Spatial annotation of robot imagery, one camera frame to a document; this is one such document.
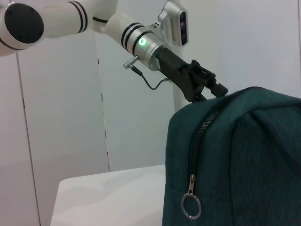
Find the silver camera mount bracket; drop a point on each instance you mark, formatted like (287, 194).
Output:
(155, 24)

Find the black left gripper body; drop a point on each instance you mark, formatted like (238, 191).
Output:
(175, 73)

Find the dark teal insulated lunch bag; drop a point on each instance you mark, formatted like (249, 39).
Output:
(235, 164)

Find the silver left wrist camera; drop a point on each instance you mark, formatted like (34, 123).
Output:
(174, 23)

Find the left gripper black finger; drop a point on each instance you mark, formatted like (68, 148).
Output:
(200, 97)
(207, 76)

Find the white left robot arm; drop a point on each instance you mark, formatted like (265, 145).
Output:
(70, 18)

